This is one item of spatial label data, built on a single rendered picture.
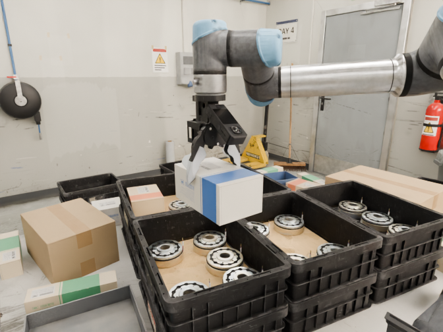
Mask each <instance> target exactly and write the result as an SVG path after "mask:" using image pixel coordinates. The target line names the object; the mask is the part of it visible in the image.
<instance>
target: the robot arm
mask: <svg viewBox="0 0 443 332"><path fill-rule="evenodd" d="M191 44H192V61H193V74H194V75H193V79H194V80H193V84H194V93H196V95H194V96H192V101H195V102H196V118H195V119H193V120H192V121H187V138H188V142H190V143H192V145H191V153H190V154H188V155H186V156H184V158H183V160H182V164H183V165H184V166H185V168H186V169H187V173H186V180H187V184H188V185H189V184H190V183H191V182H192V181H193V180H194V179H195V177H196V173H197V171H198V170H199V167H200V163H201V162H202V161H203V160H204V159H205V157H206V152H205V149H204V146H205V145H207V146H208V148H209V149H213V147H214V146H219V147H222V148H224V149H223V150H222V152H223V153H224V155H225V156H227V157H228V158H230V161H231V162H232V163H233V164H234V165H237V166H240V165H241V158H240V149H239V144H243V143H244V141H245V139H246V137H247V133H246V132H245V131H244V130H243V128H242V127H241V125H240V124H239V123H238V122H237V121H236V119H235V118H234V116H233V115H232V114H231V113H230V112H229V110H228V109H227V107H226V106H225V105H224V104H219V101H225V94H224V93H226V92H227V75H208V74H227V72H226V71H227V67H241V71H242V75H243V80H244V83H245V91H246V94H247V97H248V99H249V101H250V102H251V103H252V104H253V105H255V106H259V107H264V106H267V105H269V104H271V102H273V101H274V99H275V98H288V97H314V96H342V95H356V94H383V93H391V94H392V95H393V96H394V97H409V96H420V95H425V94H432V93H436V92H441V91H443V5H442V6H441V7H440V8H439V9H438V11H437V13H436V17H435V19H434V21H433V23H432V24H431V26H430V28H429V30H428V32H427V34H426V36H425V37H424V39H423V41H422V43H421V44H420V46H419V48H418V49H417V50H414V51H412V52H410V53H399V54H397V55H396V56H395V57H394V58H393V59H381V60H371V61H352V62H342V63H323V64H313V65H295V66H284V67H278V66H279V65H280V64H281V58H282V47H283V37H282V32H281V31H280V30H278V29H270V28H259V29H252V30H228V29H227V24H226V23H225V21H223V20H218V19H204V20H198V21H196V22H195V23H194V24H193V26H192V43H191ZM196 74H197V75H196ZM198 74H203V75H198ZM189 127H191V138H189ZM412 326H413V327H416V328H417V329H419V330H421V331H422V332H443V289H442V292H441V293H440V296H439V297H438V299H437V301H436V302H435V303H433V304H432V305H431V306H430V307H429V308H427V309H426V310H425V311H424V312H423V313H422V314H421V315H420V316H419V317H418V318H417V319H416V320H415V321H414V322H413V324H412Z"/></svg>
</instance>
